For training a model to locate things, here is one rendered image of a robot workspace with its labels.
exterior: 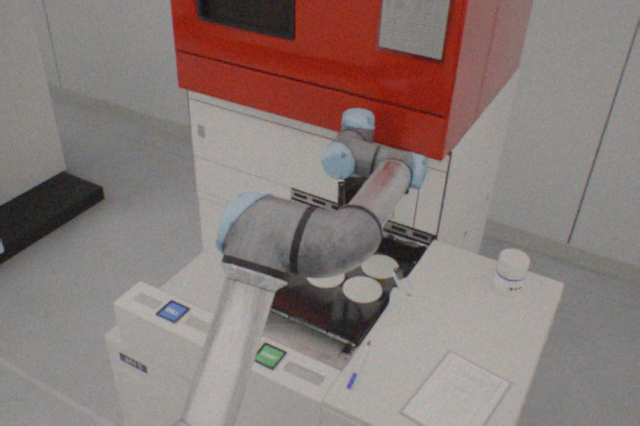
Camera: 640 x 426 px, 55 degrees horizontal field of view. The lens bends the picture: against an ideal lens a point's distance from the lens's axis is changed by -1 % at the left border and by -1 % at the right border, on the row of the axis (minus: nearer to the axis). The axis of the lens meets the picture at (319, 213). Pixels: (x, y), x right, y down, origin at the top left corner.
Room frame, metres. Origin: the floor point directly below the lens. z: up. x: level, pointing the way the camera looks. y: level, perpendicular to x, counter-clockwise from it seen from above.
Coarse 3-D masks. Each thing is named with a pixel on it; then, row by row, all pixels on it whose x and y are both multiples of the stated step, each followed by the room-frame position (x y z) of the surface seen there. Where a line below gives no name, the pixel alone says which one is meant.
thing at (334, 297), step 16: (352, 272) 1.27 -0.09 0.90; (400, 272) 1.28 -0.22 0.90; (288, 288) 1.20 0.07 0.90; (304, 288) 1.20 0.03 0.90; (320, 288) 1.21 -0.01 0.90; (336, 288) 1.21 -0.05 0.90; (384, 288) 1.22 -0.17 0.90; (272, 304) 1.14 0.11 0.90; (288, 304) 1.14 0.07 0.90; (304, 304) 1.15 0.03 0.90; (320, 304) 1.15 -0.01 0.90; (336, 304) 1.15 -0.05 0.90; (352, 304) 1.15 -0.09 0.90; (368, 304) 1.15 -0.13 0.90; (304, 320) 1.09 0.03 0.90; (320, 320) 1.09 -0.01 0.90; (336, 320) 1.09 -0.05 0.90; (352, 320) 1.10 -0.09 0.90; (368, 320) 1.10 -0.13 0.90; (352, 336) 1.04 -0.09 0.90
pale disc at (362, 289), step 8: (352, 280) 1.24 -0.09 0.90; (360, 280) 1.24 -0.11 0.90; (368, 280) 1.25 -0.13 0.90; (344, 288) 1.21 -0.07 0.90; (352, 288) 1.21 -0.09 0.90; (360, 288) 1.21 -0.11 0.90; (368, 288) 1.21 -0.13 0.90; (376, 288) 1.21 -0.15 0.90; (352, 296) 1.18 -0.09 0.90; (360, 296) 1.18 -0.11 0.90; (368, 296) 1.18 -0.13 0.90; (376, 296) 1.18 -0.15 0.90
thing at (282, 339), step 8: (264, 328) 1.08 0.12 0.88; (272, 336) 1.05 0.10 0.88; (280, 336) 1.05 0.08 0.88; (288, 344) 1.03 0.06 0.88; (296, 344) 1.03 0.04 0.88; (304, 344) 1.03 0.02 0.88; (304, 352) 1.00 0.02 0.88; (312, 352) 1.00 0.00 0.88; (320, 352) 1.01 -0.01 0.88; (320, 360) 0.98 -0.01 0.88; (328, 360) 0.98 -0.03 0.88
